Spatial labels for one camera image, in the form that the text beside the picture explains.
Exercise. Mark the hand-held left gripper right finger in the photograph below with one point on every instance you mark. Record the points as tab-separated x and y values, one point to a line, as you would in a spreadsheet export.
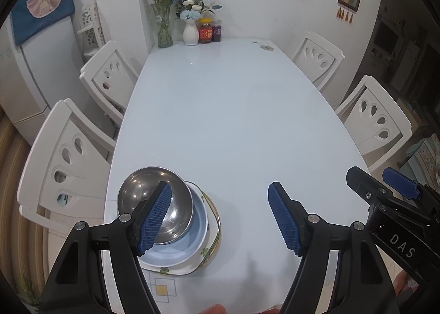
285	221

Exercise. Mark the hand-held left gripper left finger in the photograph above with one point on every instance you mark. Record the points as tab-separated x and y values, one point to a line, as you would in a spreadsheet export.
154	221

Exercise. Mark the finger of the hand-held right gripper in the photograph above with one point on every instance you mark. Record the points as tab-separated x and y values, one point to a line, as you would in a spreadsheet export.
361	181
400	181

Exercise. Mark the blue steel bowl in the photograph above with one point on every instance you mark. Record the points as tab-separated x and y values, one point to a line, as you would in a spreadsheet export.
147	186

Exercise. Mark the white ceramic bowl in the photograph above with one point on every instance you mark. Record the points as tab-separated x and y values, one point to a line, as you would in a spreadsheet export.
192	241

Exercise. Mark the octagonal green flower plate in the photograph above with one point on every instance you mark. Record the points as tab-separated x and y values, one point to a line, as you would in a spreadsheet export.
202	257

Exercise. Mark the round blue floral plate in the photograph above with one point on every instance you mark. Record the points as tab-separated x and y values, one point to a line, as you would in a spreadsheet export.
215	214

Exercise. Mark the person's left hand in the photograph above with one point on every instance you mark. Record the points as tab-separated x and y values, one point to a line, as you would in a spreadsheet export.
211	310

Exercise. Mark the patterned cushion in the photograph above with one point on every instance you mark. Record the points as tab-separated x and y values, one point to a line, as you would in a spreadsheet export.
424	159

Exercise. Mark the white dining chair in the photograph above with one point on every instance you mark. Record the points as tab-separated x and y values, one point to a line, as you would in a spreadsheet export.
65	149
374	118
314	56
110	77

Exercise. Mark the white refrigerator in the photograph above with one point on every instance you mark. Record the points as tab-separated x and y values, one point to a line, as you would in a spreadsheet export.
37	73

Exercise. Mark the glass vase with green stems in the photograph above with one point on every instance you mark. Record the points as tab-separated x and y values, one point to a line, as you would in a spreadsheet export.
165	32

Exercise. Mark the white vase with blue flowers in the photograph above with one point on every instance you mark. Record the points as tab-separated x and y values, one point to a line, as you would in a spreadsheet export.
190	34

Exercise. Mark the red jar with yellow lid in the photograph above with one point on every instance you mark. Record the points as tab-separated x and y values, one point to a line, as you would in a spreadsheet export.
205	32

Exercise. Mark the purple jar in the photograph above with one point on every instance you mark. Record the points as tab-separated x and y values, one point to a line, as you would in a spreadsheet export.
217	32

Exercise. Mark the white carved shelf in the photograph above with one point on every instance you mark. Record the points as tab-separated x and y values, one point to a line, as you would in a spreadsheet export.
91	28

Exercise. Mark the blue refrigerator cover cloth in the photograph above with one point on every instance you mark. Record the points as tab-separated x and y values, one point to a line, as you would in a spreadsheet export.
41	18

